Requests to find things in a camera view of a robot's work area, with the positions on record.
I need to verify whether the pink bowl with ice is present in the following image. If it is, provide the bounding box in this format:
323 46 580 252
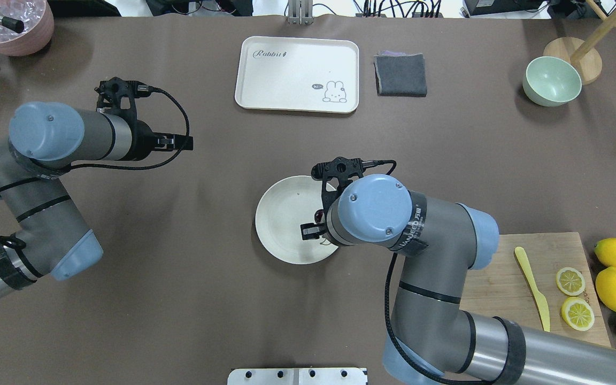
0 1 55 57

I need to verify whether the aluminium frame post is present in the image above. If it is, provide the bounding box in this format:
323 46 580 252
287 0 314 25

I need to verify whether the cream rabbit tray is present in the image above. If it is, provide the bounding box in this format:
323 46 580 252
235 36 360 114

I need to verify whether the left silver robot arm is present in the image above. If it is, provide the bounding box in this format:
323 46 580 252
0 102 194 299

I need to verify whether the grey folded cloth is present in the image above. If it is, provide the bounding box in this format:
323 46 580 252
374 51 428 97

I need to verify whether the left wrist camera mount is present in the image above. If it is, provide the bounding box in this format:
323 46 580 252
94 76 156 122

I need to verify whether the yellow plastic knife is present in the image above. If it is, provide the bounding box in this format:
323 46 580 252
514 247 551 332

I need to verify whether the wooden cup tree stand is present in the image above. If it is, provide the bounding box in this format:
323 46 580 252
543 1 616 85

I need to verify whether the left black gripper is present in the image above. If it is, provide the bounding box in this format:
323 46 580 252
126 120 194 161

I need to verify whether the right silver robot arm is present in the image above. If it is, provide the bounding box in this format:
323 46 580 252
302 173 616 384

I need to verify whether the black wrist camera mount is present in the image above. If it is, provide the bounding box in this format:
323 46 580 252
310 157 389 213

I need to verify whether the mint green bowl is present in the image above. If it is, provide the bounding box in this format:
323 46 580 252
521 56 583 107

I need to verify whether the dark red cherry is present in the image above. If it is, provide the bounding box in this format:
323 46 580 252
314 209 324 224

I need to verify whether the cream round plate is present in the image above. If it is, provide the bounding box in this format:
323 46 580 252
255 175 338 265

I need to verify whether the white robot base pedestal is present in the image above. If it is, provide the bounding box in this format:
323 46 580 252
227 366 369 384

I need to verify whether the lemon slice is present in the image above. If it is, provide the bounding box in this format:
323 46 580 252
555 266 586 297
560 297 596 332

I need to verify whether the wooden cutting board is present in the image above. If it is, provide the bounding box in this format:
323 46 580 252
460 232 611 348

